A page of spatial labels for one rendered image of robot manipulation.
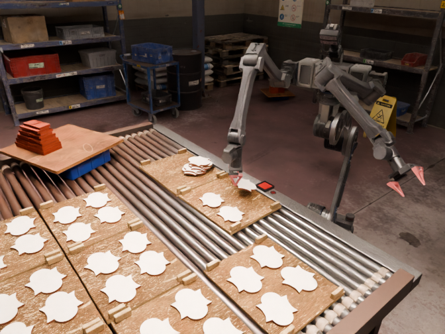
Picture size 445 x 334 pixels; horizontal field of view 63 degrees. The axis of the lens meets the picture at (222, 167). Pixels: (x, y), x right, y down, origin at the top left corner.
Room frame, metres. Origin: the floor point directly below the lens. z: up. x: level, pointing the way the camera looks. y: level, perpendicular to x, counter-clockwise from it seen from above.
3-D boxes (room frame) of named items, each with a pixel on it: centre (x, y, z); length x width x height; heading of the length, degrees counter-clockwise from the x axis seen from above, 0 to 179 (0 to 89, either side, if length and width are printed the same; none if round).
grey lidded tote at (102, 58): (5.97, 2.05, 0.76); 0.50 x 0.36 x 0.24; 135
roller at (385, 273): (1.83, -0.07, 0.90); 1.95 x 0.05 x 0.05; 40
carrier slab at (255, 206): (1.57, -0.04, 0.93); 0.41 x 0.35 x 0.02; 41
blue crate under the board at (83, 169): (1.96, 0.90, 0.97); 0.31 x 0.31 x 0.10; 62
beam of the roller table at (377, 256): (1.87, -0.12, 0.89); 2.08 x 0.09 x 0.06; 40
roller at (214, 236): (1.57, 0.24, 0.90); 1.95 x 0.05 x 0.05; 40
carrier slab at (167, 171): (1.89, 0.24, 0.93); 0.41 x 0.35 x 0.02; 40
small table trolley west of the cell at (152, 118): (5.38, 1.11, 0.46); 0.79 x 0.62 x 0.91; 39
